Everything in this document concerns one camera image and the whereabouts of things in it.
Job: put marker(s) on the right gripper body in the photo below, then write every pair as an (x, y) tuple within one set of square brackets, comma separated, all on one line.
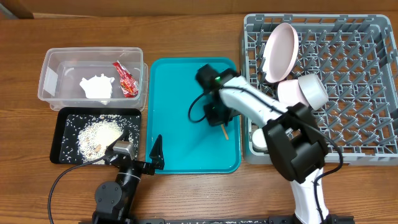
[(218, 114)]

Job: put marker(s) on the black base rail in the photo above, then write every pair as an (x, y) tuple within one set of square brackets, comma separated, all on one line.
[(269, 220)]

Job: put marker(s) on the teal serving tray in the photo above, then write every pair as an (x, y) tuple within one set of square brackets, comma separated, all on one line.
[(190, 145)]

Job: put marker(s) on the white napkin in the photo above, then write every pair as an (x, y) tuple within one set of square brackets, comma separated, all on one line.
[(98, 88)]

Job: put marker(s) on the grey dishwasher rack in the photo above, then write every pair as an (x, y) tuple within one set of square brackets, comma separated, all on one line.
[(355, 57)]

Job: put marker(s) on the cooked rice pile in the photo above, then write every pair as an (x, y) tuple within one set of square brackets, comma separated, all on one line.
[(86, 137)]

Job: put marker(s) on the grey small bowl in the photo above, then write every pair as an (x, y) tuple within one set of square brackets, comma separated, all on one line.
[(313, 90)]

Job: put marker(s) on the clear plastic storage bin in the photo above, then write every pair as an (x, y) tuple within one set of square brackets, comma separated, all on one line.
[(64, 69)]

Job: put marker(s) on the pink bowl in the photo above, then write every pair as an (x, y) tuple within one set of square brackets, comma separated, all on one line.
[(289, 93)]

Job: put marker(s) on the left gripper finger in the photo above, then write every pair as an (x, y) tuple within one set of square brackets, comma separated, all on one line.
[(156, 155), (119, 145)]

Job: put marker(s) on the black plastic tray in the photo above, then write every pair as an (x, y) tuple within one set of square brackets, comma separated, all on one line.
[(61, 119)]

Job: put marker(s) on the white cylindrical cup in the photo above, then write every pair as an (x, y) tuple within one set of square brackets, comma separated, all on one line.
[(258, 141)]

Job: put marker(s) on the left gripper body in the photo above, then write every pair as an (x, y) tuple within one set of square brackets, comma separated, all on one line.
[(142, 167)]

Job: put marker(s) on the red sauce packet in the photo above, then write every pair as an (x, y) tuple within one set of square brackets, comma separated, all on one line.
[(129, 85)]

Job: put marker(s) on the wooden chopstick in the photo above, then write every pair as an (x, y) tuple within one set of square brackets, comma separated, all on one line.
[(224, 132)]

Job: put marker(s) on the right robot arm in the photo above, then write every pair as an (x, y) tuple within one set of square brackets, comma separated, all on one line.
[(294, 142)]

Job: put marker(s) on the white round plate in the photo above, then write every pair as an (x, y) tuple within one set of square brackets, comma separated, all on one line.
[(280, 53)]

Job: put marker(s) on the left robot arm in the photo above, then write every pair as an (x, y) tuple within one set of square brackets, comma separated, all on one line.
[(114, 198)]

